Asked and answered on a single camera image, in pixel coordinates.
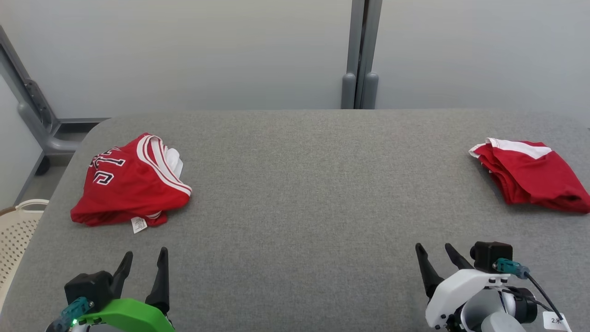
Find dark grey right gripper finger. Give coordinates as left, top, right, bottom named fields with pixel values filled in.
left=444, top=243, right=475, bottom=271
left=415, top=243, right=444, bottom=299

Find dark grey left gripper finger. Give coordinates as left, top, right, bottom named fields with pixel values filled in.
left=145, top=247, right=170, bottom=317
left=110, top=251, right=134, bottom=301

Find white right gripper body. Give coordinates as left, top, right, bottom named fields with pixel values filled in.
left=425, top=269, right=513, bottom=331

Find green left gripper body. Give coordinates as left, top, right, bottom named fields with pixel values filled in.
left=77, top=298, right=176, bottom=332

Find red basketball jersey white trim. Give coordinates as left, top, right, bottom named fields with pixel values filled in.
left=70, top=133, right=193, bottom=234

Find red shorts with white stripe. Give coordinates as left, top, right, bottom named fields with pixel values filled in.
left=468, top=137, right=590, bottom=214

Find cream perforated laundry basket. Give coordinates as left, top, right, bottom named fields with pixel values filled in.
left=0, top=199, right=50, bottom=303

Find teal-plug left camera cable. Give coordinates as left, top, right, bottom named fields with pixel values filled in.
left=45, top=296, right=94, bottom=332

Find white paper cable label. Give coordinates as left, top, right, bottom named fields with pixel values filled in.
left=543, top=311, right=572, bottom=332

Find grey partition bottom rail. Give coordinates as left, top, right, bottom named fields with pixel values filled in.
left=57, top=117, right=112, bottom=125

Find grey partition post with hinge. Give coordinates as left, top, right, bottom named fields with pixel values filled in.
left=0, top=25, right=83, bottom=155

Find grey twin-foot partition post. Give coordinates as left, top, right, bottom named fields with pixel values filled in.
left=341, top=0, right=384, bottom=110

